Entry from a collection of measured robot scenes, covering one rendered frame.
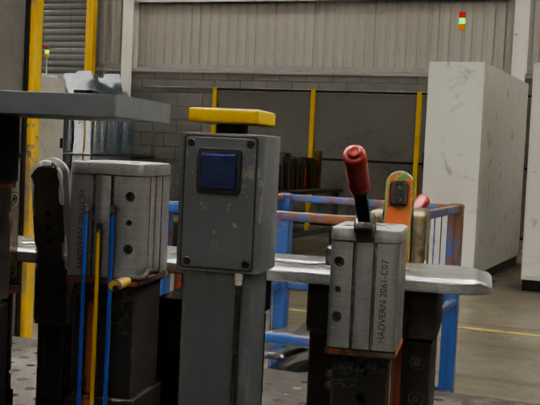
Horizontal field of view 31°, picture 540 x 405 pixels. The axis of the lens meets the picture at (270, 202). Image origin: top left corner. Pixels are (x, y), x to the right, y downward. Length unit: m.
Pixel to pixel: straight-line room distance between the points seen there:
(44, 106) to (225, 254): 0.18
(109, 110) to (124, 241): 0.23
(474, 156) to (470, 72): 0.74
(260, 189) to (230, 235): 0.04
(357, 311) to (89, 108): 0.33
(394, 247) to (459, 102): 8.05
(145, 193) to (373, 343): 0.27
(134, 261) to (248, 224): 0.22
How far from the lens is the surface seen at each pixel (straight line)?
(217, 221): 0.79
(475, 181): 8.91
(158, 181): 1.02
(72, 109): 0.79
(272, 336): 3.06
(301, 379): 1.88
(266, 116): 0.80
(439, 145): 8.98
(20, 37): 4.92
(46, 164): 1.07
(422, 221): 1.26
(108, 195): 0.98
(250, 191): 0.78
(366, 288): 0.93
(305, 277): 1.05
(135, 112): 0.81
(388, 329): 0.93
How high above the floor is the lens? 1.13
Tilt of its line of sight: 3 degrees down
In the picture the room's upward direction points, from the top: 3 degrees clockwise
